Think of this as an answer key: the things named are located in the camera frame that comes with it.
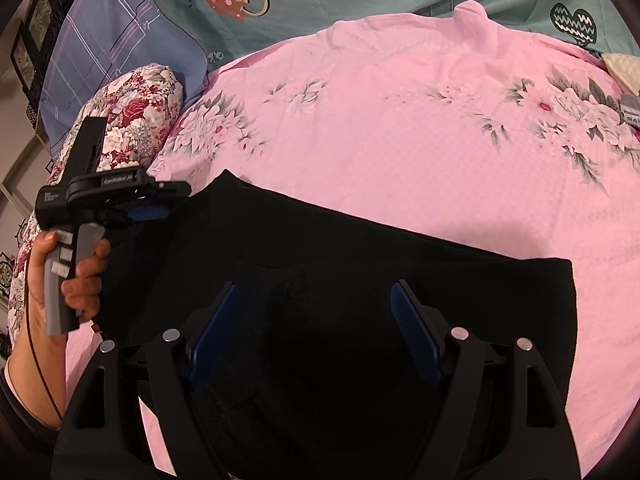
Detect black multi-picture frame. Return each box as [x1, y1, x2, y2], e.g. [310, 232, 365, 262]
[10, 0, 98, 106]

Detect thin black cable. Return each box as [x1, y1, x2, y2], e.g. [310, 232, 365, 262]
[24, 255, 66, 421]

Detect blue checked pillow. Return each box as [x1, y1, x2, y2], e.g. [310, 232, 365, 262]
[40, 0, 208, 151]

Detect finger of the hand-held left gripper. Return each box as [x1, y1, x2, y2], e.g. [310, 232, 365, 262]
[107, 202, 171, 223]
[147, 182, 193, 202]

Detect white panelled cabinet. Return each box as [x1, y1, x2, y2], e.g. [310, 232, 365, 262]
[0, 132, 51, 241]

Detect person's left hand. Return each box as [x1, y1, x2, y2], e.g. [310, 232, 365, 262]
[25, 230, 112, 348]

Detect cream quilted cloth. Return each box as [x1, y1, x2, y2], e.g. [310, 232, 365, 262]
[602, 51, 640, 96]

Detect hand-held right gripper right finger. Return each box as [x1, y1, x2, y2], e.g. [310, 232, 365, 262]
[390, 280, 583, 480]

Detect black pants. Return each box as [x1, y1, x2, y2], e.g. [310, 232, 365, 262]
[95, 169, 576, 480]

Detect person's left forearm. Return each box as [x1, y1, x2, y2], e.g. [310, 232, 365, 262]
[0, 335, 68, 461]

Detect pink floral bed sheet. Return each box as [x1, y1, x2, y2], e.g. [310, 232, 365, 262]
[7, 0, 640, 480]

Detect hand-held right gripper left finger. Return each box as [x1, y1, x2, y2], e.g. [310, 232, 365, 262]
[50, 282, 243, 480]

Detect red floral pillow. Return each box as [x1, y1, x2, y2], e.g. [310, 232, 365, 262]
[7, 62, 185, 331]

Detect grey printed tag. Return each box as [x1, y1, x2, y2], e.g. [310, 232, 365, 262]
[620, 92, 640, 128]

